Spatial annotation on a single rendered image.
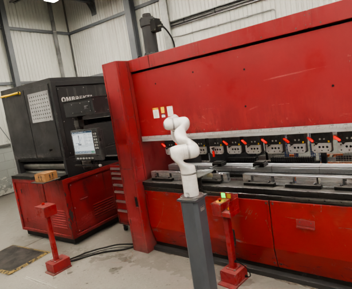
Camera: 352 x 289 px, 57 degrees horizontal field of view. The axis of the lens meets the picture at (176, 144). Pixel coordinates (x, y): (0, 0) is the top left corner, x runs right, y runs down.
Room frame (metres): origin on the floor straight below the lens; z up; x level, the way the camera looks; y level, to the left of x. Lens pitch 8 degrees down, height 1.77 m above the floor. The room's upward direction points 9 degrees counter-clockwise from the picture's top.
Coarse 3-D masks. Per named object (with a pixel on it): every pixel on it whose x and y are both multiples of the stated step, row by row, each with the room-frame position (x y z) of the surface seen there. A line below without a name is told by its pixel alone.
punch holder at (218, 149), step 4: (212, 140) 3.26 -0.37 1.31; (216, 140) 3.23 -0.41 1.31; (220, 140) 3.20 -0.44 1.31; (212, 144) 3.26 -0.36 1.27; (216, 144) 3.23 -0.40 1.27; (224, 144) 3.22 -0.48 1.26; (216, 148) 3.23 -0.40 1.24; (220, 148) 3.20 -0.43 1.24; (224, 148) 3.22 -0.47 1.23; (216, 152) 3.24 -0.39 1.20; (220, 152) 3.21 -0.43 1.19; (224, 152) 3.22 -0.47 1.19
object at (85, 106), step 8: (96, 96) 3.65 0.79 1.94; (104, 96) 3.75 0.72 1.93; (64, 104) 3.86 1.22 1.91; (72, 104) 3.77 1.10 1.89; (80, 104) 3.69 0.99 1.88; (88, 104) 3.62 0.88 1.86; (96, 104) 3.63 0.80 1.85; (104, 104) 3.73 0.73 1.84; (72, 112) 3.79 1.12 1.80; (80, 112) 3.71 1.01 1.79; (88, 112) 3.64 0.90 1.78; (96, 112) 3.62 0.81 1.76; (80, 120) 3.92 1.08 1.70; (80, 128) 3.89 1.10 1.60; (88, 168) 3.92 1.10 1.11
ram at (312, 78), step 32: (320, 32) 2.56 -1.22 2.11; (192, 64) 3.33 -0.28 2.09; (224, 64) 3.10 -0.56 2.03; (256, 64) 2.90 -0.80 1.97; (288, 64) 2.73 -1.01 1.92; (320, 64) 2.57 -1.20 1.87; (160, 96) 3.64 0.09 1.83; (192, 96) 3.37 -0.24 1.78; (224, 96) 3.13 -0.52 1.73; (256, 96) 2.92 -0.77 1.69; (288, 96) 2.74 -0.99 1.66; (320, 96) 2.58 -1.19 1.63; (160, 128) 3.69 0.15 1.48; (192, 128) 3.41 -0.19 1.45; (224, 128) 3.16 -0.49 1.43; (256, 128) 2.95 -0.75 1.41
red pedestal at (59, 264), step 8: (40, 208) 3.60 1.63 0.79; (48, 208) 3.61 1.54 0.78; (56, 208) 3.68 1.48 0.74; (40, 216) 3.62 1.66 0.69; (48, 216) 3.59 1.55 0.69; (48, 224) 3.65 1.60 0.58; (48, 232) 3.67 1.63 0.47; (56, 248) 3.68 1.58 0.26; (56, 256) 3.66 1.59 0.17; (64, 256) 3.74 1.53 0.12; (48, 264) 3.63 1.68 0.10; (56, 264) 3.59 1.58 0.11; (64, 264) 3.66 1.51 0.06; (48, 272) 3.62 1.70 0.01; (56, 272) 3.57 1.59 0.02
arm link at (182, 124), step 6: (174, 120) 2.80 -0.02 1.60; (180, 120) 2.80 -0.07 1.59; (186, 120) 2.78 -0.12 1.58; (174, 126) 2.79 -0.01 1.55; (180, 126) 2.72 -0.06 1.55; (186, 126) 2.77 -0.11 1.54; (174, 132) 2.70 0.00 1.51; (180, 132) 2.64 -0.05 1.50; (180, 138) 2.60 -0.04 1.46; (186, 138) 2.57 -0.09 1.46; (192, 144) 2.48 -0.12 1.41; (192, 150) 2.46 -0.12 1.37; (198, 150) 2.48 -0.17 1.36; (192, 156) 2.47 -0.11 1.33
